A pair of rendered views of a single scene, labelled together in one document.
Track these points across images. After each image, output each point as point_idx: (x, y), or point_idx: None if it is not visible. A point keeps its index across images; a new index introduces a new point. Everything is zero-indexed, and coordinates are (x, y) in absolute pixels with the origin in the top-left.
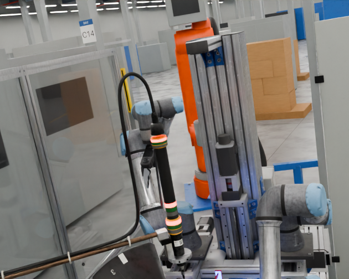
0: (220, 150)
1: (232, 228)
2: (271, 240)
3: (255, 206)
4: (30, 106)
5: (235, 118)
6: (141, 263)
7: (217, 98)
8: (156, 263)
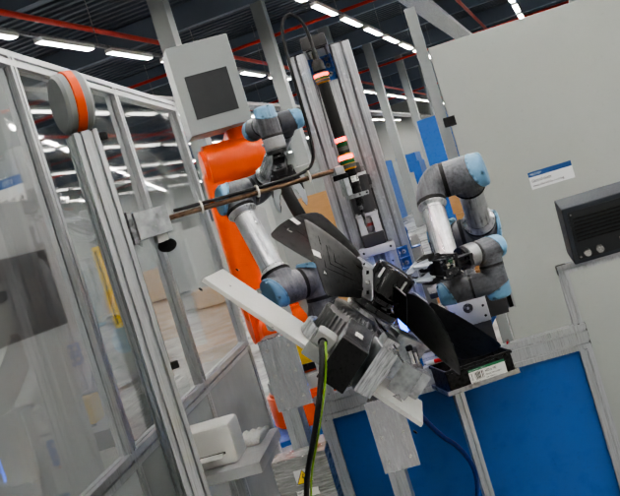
0: None
1: None
2: (440, 217)
3: (405, 255)
4: (125, 129)
5: (361, 143)
6: (315, 224)
7: None
8: (330, 224)
